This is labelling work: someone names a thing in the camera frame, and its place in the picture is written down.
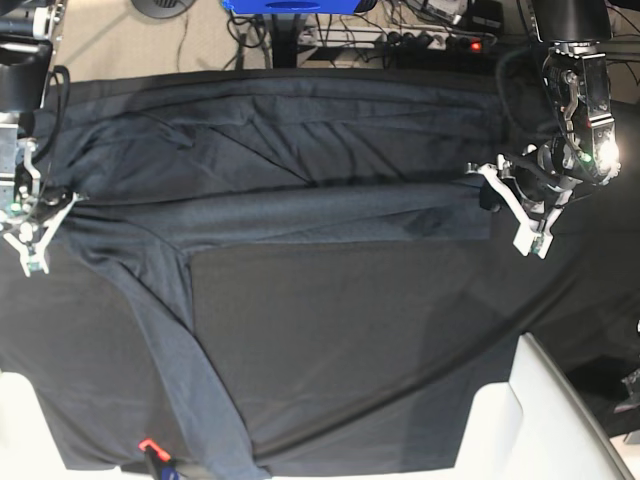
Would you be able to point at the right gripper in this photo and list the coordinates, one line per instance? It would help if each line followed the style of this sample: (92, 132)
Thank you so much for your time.
(25, 199)

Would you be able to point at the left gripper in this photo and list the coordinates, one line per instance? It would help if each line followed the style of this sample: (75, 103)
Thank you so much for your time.
(538, 182)

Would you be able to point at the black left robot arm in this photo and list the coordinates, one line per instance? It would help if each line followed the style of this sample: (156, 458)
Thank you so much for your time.
(578, 147)

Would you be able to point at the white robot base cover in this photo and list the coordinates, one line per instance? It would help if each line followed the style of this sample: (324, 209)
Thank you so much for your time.
(535, 426)

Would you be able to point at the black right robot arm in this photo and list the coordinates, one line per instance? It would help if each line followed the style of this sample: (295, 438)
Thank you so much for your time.
(31, 32)

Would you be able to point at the red black clamp bottom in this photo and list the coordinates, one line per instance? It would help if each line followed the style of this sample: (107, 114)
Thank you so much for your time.
(159, 462)

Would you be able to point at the white power strip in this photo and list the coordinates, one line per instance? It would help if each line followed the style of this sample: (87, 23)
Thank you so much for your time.
(361, 37)

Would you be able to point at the black round fan base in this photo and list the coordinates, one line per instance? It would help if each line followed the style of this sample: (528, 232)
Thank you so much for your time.
(162, 9)

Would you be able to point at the blue plastic bin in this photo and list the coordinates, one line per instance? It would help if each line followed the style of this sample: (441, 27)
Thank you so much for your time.
(336, 7)

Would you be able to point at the metal table leg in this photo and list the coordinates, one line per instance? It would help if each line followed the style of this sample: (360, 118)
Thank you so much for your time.
(284, 30)

